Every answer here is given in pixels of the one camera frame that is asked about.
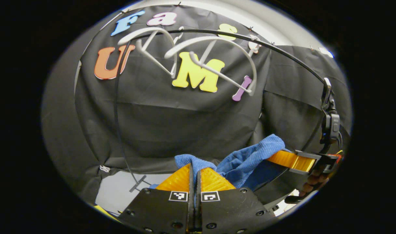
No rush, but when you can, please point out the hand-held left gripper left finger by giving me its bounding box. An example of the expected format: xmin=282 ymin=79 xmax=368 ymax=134
xmin=118 ymin=163 xmax=196 ymax=234

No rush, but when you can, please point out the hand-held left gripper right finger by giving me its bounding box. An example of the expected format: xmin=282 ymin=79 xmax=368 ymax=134
xmin=196 ymin=166 xmax=277 ymax=234

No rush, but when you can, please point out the blue corduroy shirt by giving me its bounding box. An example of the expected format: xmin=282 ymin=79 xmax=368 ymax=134
xmin=149 ymin=134 xmax=291 ymax=192

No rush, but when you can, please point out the black clothes rack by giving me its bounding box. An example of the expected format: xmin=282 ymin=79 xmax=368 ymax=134
xmin=113 ymin=29 xmax=341 ymax=193

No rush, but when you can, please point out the white plastic hanger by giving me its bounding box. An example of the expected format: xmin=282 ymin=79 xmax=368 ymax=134
xmin=164 ymin=35 xmax=257 ymax=96
xmin=118 ymin=27 xmax=179 ymax=78

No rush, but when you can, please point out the black backdrop cloth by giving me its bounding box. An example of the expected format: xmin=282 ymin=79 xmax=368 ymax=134
xmin=42 ymin=5 xmax=353 ymax=205

